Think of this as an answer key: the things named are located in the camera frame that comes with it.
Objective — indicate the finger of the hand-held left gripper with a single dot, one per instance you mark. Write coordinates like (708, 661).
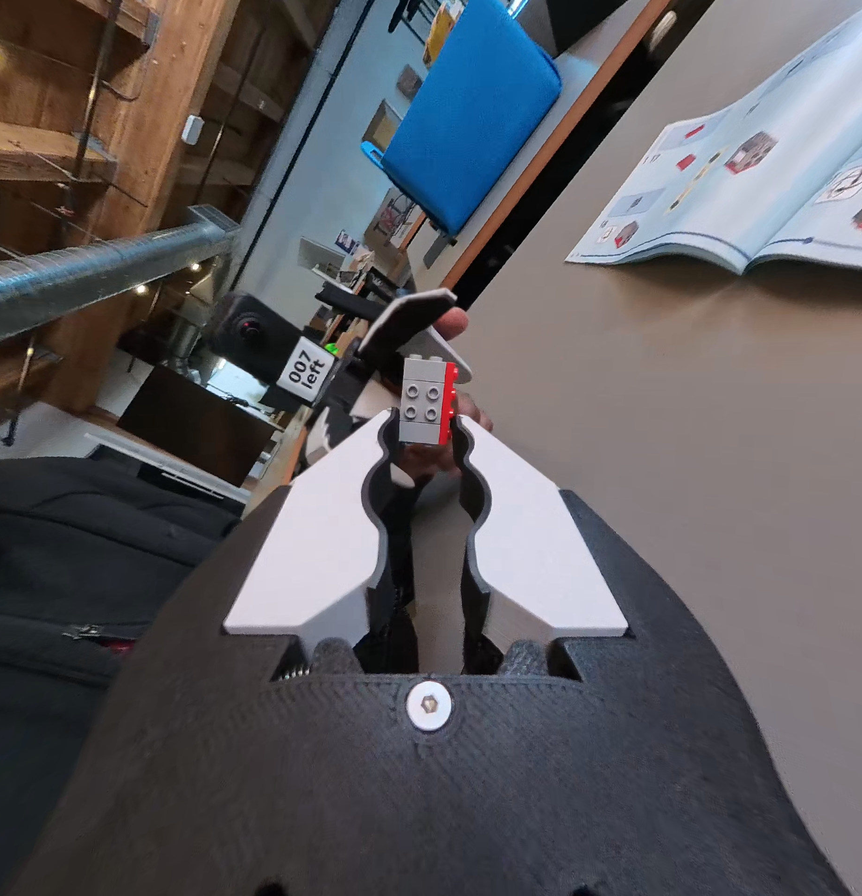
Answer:
(438, 348)
(410, 322)

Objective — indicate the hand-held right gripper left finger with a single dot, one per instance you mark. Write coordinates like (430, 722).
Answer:
(312, 553)

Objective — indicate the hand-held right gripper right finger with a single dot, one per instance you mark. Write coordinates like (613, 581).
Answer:
(543, 553)

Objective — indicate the grey red toy brick assembly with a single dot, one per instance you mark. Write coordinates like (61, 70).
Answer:
(424, 399)

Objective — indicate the person's left hand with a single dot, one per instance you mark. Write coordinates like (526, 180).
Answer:
(431, 458)

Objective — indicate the dark brown cabinet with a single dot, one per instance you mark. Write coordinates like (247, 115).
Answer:
(193, 420)

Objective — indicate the blue fabric box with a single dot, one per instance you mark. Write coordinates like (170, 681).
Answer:
(473, 119)

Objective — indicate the person's dark red patterned garment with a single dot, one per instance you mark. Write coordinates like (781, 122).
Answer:
(119, 644)

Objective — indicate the toy brick instruction booklet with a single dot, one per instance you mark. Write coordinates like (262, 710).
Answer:
(718, 210)

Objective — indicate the grey table with wooden edge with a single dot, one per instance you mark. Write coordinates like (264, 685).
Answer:
(602, 66)

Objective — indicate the black monitor panel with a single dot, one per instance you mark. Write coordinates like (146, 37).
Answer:
(578, 21)

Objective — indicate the framed wall picture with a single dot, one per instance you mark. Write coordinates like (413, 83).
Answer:
(383, 126)
(410, 80)

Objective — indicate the silver ventilation duct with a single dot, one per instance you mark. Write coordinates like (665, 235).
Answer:
(88, 269)

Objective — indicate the white wall sensor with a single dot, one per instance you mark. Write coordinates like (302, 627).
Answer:
(193, 129)

